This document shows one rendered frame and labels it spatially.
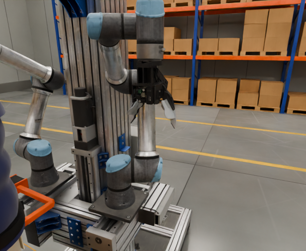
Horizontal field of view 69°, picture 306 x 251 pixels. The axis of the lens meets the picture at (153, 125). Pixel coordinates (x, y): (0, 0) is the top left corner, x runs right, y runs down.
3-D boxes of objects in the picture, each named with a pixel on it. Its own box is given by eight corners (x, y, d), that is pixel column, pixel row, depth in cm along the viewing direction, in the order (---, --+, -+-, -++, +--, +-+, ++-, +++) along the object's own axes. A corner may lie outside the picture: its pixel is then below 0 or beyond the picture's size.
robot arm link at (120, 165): (108, 176, 114) (106, 152, 110) (134, 175, 115) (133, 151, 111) (105, 190, 103) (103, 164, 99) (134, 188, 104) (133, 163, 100)
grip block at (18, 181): (-2, 192, 98) (-4, 183, 97) (17, 183, 106) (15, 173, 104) (10, 198, 95) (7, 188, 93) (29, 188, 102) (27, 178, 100)
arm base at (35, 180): (45, 171, 139) (43, 156, 136) (64, 176, 134) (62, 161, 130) (24, 184, 126) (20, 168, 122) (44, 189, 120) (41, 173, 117)
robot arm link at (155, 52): (143, 44, 67) (169, 44, 64) (143, 61, 68) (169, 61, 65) (131, 44, 60) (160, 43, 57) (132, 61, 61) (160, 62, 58)
